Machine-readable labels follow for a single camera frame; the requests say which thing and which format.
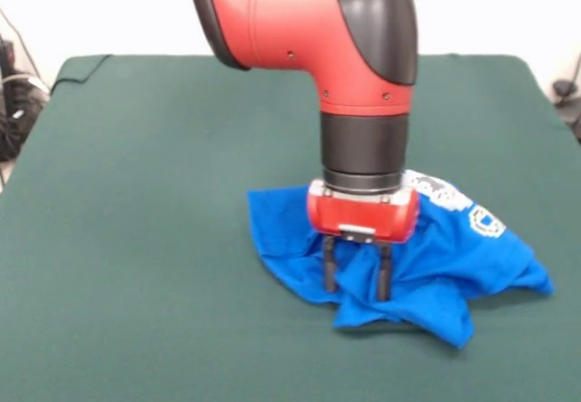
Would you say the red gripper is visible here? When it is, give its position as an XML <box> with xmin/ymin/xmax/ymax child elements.
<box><xmin>306</xmin><ymin>179</ymin><xmax>421</xmax><ymax>303</ymax></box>

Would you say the blue printed t-shirt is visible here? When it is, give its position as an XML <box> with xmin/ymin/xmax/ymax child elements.
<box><xmin>246</xmin><ymin>169</ymin><xmax>556</xmax><ymax>349</ymax></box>

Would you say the dark green table cloth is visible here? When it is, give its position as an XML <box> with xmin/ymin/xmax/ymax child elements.
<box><xmin>0</xmin><ymin>54</ymin><xmax>581</xmax><ymax>402</ymax></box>

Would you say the black floor stand base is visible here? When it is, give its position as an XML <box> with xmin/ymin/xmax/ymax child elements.
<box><xmin>551</xmin><ymin>79</ymin><xmax>581</xmax><ymax>144</ymax></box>
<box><xmin>0</xmin><ymin>34</ymin><xmax>51</xmax><ymax>163</ymax></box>

